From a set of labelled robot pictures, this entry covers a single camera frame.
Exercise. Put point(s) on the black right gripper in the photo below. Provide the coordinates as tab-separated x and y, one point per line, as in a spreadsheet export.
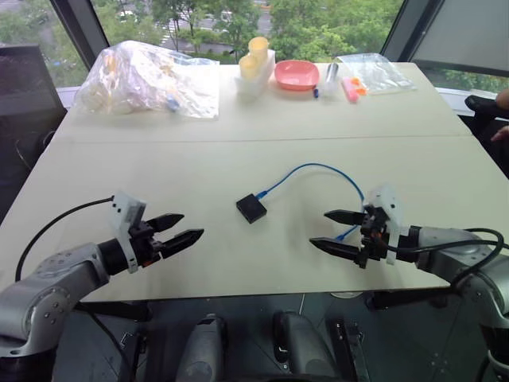
374	238

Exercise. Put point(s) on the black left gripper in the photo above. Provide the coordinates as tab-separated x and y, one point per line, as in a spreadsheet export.
145	244

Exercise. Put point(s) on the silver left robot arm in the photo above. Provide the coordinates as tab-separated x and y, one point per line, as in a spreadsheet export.
47	274

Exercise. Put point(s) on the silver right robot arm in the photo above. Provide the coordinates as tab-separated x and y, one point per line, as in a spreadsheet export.
449	246

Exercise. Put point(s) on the person's bare forearm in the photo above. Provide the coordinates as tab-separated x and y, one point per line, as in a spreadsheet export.
503	96

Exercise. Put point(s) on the small black box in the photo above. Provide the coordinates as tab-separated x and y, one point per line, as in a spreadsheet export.
251	208

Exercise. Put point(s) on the person's bare hand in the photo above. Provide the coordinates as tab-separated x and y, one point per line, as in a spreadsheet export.
502	134

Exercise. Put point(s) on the black strut under table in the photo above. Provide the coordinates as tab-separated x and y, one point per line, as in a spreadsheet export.
350	346

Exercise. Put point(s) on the grey rounded robot leg shape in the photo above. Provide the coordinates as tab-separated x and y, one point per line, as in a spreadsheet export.
302	350
204	350

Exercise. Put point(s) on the small orange piece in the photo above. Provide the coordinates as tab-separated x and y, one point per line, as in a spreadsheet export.
362	92
354	81

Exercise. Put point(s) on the large filled clear plastic bag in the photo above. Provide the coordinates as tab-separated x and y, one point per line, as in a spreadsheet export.
139	79

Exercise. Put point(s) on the flat clear plastic bag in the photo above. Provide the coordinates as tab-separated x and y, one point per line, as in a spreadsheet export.
381	73

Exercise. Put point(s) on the pink plastic bowl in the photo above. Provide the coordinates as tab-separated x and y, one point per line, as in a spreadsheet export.
296	75

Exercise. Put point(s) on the white plastic cup holder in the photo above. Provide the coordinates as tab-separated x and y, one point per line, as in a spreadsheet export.
262	75

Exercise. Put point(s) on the short yellow plastic cup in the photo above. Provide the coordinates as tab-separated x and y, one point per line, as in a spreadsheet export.
249	67

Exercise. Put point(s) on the black chair armrest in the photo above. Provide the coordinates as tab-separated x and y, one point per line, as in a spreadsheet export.
483	105

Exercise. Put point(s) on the tall yellow plastic cup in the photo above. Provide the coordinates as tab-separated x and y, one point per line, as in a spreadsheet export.
258	47

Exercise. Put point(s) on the grey window blind panel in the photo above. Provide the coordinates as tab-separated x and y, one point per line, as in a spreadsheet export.
465	36

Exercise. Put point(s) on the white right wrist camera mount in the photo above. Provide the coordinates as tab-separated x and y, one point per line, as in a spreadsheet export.
387	203

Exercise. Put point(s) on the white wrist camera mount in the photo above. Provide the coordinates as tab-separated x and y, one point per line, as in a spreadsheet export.
387	203
126	209

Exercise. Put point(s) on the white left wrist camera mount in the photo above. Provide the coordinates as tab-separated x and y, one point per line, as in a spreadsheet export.
126	209

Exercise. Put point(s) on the black table support bracket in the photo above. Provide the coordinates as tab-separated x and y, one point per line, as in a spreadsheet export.
405	299

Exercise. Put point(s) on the dark window frame post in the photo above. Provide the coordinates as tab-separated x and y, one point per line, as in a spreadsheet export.
79	28
405	28

